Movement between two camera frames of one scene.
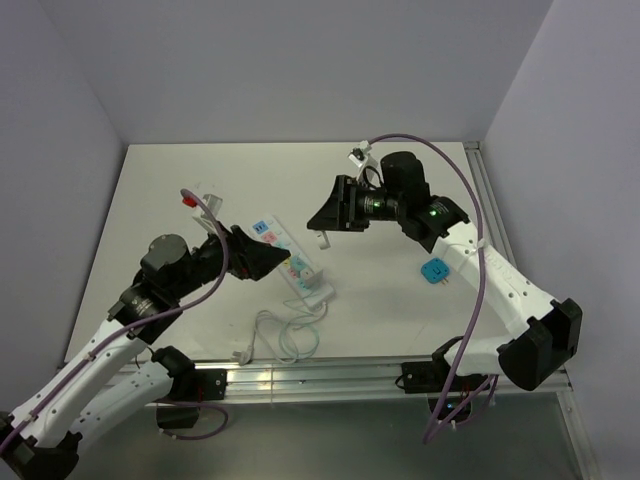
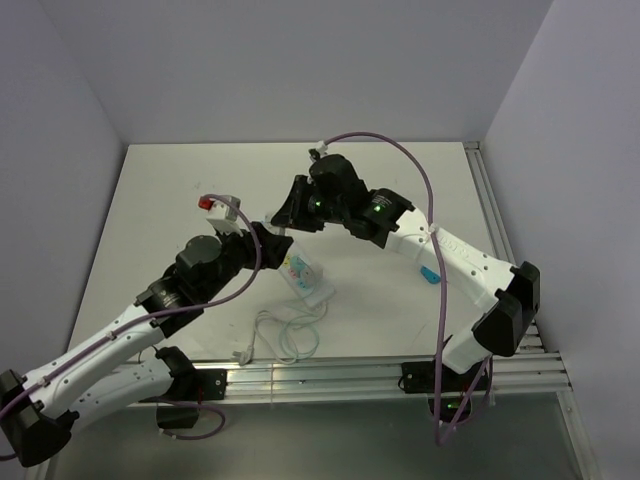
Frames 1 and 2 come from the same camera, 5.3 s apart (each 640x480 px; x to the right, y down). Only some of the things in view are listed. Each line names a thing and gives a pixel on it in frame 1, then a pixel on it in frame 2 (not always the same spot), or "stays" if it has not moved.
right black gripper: [341, 211] -> [293, 212]
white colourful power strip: [309, 284] stays
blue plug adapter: [435, 271] stays
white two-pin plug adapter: [322, 239] -> [274, 229]
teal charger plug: [298, 263] stays
